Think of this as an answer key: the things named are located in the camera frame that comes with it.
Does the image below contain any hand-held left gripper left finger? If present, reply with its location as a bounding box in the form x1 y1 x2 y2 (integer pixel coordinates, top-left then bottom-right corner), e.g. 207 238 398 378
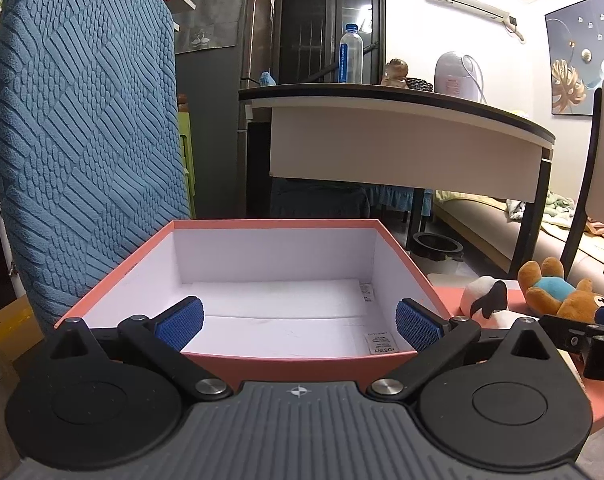
48 296 234 404

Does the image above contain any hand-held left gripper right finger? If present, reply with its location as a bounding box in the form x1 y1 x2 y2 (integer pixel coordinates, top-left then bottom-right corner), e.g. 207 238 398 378
366 298 563 406

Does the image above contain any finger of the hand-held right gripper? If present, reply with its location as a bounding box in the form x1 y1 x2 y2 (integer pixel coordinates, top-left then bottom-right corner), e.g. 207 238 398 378
538 306 604 382

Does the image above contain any brown bear plush toy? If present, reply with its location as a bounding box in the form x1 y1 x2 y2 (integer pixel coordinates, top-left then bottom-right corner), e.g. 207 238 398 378
518 257 604 326

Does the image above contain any pink cardboard box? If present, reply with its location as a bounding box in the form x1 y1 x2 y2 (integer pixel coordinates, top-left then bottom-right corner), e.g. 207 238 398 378
54 218 445 391

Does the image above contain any white plush toy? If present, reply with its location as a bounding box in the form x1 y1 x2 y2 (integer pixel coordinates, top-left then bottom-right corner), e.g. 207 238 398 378
460 276 533 328

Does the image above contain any pink box lid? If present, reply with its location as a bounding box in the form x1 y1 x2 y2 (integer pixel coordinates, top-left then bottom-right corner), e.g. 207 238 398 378
426 272 604 441

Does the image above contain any black-rimmed trash bin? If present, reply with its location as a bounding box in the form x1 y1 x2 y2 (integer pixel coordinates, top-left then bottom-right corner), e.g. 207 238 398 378
412 232 464 263

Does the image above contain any pale green cloth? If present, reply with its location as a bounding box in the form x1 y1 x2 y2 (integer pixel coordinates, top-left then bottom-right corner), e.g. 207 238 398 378
507 192 578 223

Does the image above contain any beige sofa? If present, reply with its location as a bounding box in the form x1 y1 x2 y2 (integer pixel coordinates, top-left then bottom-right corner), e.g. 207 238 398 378
434 190 604 301

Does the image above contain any blue ruffled chair cover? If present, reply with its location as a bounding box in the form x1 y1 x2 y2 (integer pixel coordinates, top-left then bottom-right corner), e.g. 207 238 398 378
367 184 413 213

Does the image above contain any dark blue draped cloth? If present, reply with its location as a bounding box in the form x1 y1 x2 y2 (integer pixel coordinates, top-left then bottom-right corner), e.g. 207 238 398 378
271 179 370 220

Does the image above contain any green plastic stool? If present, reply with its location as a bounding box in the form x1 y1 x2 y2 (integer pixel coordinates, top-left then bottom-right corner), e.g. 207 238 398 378
178 112 197 218

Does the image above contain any brown cardboard carton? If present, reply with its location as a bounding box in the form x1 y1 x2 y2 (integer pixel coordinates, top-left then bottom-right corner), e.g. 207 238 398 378
0 295 45 376

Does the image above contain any dark-topped white dining table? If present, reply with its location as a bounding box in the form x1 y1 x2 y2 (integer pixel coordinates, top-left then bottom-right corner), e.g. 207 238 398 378
238 82 556 281

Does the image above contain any white pink appliance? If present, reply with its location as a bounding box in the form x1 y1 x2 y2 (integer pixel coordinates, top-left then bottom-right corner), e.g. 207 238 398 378
434 51 483 103

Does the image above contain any brown figurine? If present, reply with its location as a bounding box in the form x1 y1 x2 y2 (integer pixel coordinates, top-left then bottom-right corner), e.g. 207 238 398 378
380 58 410 89

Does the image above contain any clear plastic water bottle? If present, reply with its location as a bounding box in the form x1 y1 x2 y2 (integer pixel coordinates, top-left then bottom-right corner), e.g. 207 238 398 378
339 23 364 84

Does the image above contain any grey fridge dust cloth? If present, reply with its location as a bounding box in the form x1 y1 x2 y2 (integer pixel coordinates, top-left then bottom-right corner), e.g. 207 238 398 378
174 0 253 55

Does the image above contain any dark grilled door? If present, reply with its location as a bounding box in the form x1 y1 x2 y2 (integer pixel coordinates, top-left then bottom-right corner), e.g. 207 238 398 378
274 0 387 86

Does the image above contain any framed wall painting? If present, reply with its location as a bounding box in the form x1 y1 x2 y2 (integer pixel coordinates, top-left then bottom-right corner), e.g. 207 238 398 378
544 0 604 117

